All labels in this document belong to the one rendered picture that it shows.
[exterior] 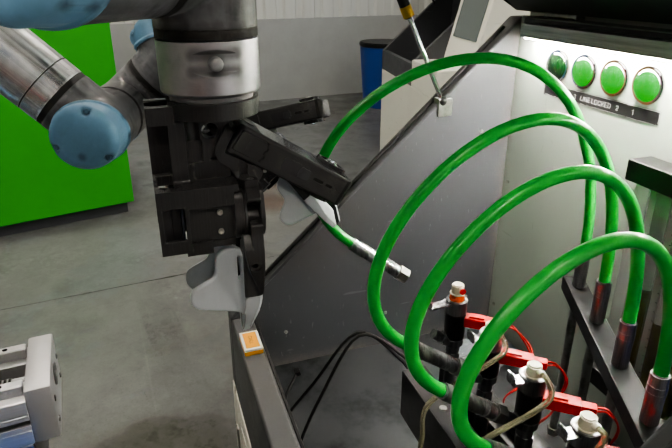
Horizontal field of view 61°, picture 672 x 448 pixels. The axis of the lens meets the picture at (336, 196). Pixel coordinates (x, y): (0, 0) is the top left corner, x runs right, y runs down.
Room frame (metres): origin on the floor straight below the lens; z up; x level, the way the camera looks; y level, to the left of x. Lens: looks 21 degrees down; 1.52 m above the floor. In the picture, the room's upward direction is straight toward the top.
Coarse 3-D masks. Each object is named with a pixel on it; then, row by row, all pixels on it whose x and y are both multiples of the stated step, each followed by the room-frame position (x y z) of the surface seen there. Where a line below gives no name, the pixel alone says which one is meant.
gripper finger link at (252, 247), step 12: (252, 216) 0.41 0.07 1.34; (252, 228) 0.40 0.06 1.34; (240, 240) 0.42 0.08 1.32; (252, 240) 0.40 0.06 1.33; (252, 252) 0.40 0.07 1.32; (264, 252) 0.40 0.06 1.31; (252, 264) 0.40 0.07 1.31; (264, 264) 0.40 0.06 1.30; (252, 276) 0.41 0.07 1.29; (264, 276) 0.41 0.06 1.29; (252, 288) 0.41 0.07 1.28
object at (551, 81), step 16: (432, 64) 0.70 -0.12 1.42; (448, 64) 0.70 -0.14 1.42; (464, 64) 0.70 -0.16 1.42; (496, 64) 0.71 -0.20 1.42; (512, 64) 0.70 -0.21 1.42; (528, 64) 0.70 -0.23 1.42; (400, 80) 0.70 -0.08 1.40; (544, 80) 0.71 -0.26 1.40; (368, 96) 0.70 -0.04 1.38; (384, 96) 0.70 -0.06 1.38; (560, 96) 0.71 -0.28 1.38; (352, 112) 0.70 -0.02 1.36; (576, 112) 0.71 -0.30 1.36; (336, 128) 0.70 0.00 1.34; (592, 160) 0.71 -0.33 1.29; (592, 192) 0.71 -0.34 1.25; (592, 208) 0.71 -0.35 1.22; (336, 224) 0.70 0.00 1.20; (592, 224) 0.71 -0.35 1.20; (352, 240) 0.70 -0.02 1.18
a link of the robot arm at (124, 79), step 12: (120, 72) 0.75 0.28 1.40; (132, 72) 0.74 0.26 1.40; (108, 84) 0.72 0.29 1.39; (120, 84) 0.72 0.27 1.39; (132, 84) 0.74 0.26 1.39; (144, 84) 0.74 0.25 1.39; (132, 96) 0.70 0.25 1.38; (144, 96) 0.74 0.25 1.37; (156, 96) 0.74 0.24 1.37; (144, 120) 0.71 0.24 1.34
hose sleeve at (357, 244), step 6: (354, 240) 0.70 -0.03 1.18; (354, 246) 0.69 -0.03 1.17; (360, 246) 0.69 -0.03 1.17; (366, 246) 0.70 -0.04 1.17; (354, 252) 0.70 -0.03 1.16; (360, 252) 0.69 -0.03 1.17; (366, 252) 0.69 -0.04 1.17; (372, 252) 0.70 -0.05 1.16; (366, 258) 0.69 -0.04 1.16; (372, 258) 0.69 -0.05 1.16; (390, 264) 0.70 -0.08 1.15; (396, 264) 0.70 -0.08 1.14; (384, 270) 0.70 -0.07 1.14; (390, 270) 0.69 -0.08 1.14; (396, 270) 0.70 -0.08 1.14
